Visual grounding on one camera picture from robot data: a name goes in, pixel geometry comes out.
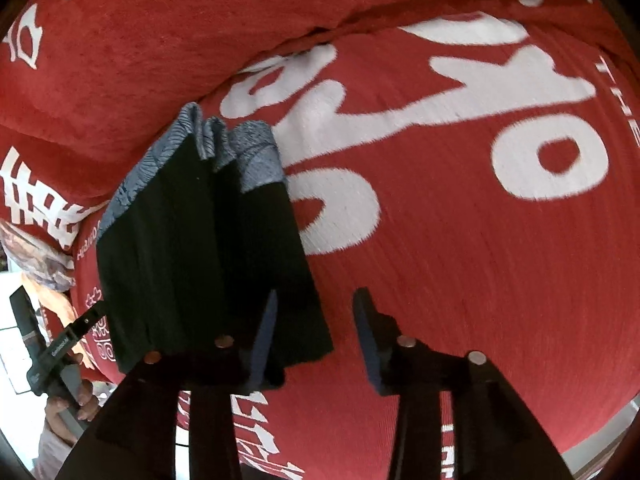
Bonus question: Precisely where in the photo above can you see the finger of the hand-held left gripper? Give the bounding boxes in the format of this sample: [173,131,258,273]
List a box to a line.
[75,299,108,337]

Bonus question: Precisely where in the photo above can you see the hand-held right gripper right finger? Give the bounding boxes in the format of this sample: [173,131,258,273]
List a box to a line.
[352,287,576,480]

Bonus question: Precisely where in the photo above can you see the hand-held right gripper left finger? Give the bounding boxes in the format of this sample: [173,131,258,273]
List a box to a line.
[55,289,279,480]

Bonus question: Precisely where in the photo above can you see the black pants with grey waistband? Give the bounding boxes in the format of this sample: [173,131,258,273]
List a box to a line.
[95,102,335,394]

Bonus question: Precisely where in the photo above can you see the person's left forearm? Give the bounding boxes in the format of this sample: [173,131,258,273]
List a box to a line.
[32,412,84,480]

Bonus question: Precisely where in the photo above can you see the person's left hand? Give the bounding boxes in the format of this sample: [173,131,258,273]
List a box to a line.
[44,350,97,424]

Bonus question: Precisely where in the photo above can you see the patterned multicolour cloth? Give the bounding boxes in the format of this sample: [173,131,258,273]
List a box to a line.
[0,220,77,294]

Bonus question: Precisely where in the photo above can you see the red printed blanket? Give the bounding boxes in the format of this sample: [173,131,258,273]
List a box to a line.
[0,0,640,480]

